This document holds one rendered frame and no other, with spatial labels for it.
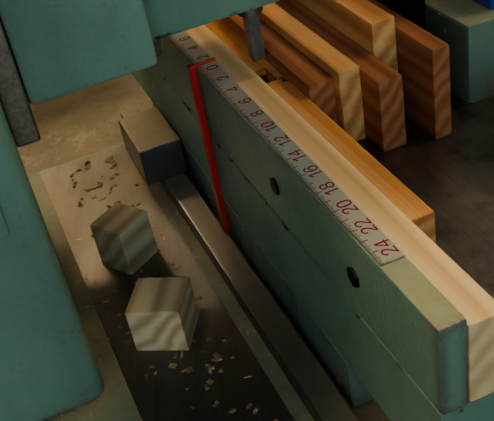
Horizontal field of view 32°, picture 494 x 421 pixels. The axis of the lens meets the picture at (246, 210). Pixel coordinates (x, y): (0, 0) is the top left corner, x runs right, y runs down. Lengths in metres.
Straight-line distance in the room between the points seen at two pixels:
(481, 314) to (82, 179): 0.51
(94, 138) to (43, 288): 2.07
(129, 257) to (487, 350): 0.35
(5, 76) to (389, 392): 0.27
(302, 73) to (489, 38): 0.13
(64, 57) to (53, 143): 2.12
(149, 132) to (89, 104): 2.01
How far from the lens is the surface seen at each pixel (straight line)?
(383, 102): 0.57
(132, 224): 0.68
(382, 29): 0.60
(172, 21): 0.56
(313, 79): 0.59
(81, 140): 2.59
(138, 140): 0.76
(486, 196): 0.55
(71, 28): 0.51
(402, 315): 0.41
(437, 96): 0.59
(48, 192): 0.82
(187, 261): 0.69
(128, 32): 0.52
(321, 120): 0.56
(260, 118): 0.54
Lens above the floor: 1.22
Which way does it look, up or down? 35 degrees down
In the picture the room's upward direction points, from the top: 11 degrees counter-clockwise
